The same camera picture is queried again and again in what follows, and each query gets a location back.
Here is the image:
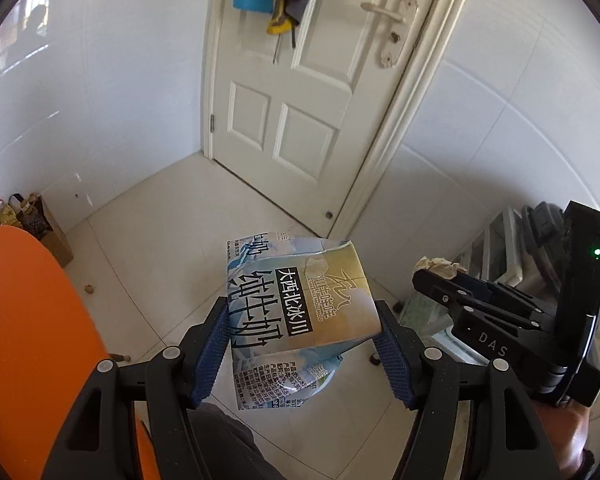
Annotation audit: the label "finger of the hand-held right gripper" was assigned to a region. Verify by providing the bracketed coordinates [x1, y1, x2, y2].
[413, 280, 549, 334]
[412, 269, 557, 319]

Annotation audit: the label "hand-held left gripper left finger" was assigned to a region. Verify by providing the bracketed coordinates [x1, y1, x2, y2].
[40, 296, 231, 480]

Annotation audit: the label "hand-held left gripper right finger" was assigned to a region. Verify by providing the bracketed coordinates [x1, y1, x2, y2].
[374, 300, 567, 480]

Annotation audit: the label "beige paper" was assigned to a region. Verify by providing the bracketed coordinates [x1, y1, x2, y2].
[413, 256, 459, 281]

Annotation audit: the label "crushed milk carton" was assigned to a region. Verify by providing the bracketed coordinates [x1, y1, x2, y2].
[226, 231, 383, 411]

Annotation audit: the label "person's right forearm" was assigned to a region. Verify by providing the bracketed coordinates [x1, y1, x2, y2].
[530, 399, 597, 480]

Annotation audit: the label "person's grey trouser leg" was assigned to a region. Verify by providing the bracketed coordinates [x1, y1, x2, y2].
[184, 399, 293, 480]

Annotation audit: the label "orange chair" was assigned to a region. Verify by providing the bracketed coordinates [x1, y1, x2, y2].
[0, 225, 162, 480]

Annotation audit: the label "brown cardboard box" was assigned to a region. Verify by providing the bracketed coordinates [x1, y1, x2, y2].
[36, 197, 76, 269]

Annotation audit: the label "brown patterned bag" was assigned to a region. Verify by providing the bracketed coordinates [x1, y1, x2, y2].
[9, 193, 49, 241]

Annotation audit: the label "white panel door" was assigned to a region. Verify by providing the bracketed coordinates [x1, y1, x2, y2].
[214, 0, 450, 237]

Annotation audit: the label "yellow and grey hanging items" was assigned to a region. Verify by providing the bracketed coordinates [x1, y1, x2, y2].
[265, 0, 302, 64]

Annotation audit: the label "white door handle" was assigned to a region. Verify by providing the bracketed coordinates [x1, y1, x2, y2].
[360, 0, 421, 69]

